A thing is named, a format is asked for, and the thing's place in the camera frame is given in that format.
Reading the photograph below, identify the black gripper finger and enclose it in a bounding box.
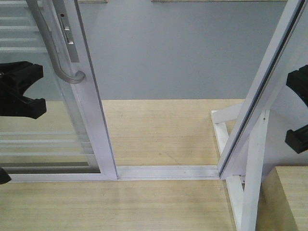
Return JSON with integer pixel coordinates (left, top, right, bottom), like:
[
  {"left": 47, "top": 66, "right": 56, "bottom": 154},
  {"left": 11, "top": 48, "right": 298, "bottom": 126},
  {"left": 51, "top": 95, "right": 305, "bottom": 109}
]
[
  {"left": 0, "top": 95, "right": 46, "bottom": 119},
  {"left": 0, "top": 61, "right": 43, "bottom": 95},
  {"left": 285, "top": 127, "right": 308, "bottom": 154},
  {"left": 286, "top": 65, "right": 308, "bottom": 106}
]

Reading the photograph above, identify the grey door handle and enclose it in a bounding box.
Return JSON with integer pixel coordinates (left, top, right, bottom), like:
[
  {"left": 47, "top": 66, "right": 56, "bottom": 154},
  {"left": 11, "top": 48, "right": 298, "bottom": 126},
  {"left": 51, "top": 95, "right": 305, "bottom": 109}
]
[{"left": 26, "top": 0, "right": 86, "bottom": 84}]

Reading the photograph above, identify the white framed sliding glass door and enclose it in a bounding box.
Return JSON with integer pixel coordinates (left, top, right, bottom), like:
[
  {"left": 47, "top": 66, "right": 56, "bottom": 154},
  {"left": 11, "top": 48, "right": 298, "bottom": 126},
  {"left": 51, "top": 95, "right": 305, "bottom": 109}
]
[{"left": 0, "top": 0, "right": 117, "bottom": 182}]

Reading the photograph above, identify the aluminium floor door track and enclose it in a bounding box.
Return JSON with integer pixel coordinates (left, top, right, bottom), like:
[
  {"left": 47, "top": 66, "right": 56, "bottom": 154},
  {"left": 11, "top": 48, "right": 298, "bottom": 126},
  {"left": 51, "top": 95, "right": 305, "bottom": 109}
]
[{"left": 117, "top": 165, "right": 220, "bottom": 180}]

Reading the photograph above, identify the plywood box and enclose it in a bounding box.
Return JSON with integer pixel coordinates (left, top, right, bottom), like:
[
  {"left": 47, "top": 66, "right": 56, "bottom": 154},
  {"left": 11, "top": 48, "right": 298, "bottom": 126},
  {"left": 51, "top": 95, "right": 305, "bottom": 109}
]
[{"left": 261, "top": 166, "right": 308, "bottom": 231}]

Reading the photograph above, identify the white wooden support brace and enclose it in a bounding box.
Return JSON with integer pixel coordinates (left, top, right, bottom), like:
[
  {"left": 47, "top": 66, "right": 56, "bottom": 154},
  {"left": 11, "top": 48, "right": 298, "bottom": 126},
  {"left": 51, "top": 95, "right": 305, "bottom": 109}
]
[{"left": 226, "top": 110, "right": 270, "bottom": 231}]

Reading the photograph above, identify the rear white support brace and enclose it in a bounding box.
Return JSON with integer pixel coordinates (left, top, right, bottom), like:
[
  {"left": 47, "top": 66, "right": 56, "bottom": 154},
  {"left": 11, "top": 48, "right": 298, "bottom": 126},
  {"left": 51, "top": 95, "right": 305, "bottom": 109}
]
[{"left": 211, "top": 103, "right": 243, "bottom": 156}]

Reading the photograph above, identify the light plywood base board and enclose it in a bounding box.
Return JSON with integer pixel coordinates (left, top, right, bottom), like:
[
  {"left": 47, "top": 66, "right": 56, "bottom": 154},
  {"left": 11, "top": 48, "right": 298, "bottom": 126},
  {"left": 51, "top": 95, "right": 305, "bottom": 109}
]
[{"left": 0, "top": 99, "right": 239, "bottom": 231}]

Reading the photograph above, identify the white door frame post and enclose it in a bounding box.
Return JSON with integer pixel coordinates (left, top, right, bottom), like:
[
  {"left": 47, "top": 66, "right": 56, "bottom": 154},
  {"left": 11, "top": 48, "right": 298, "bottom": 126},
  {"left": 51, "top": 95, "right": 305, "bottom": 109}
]
[{"left": 218, "top": 0, "right": 308, "bottom": 180}]

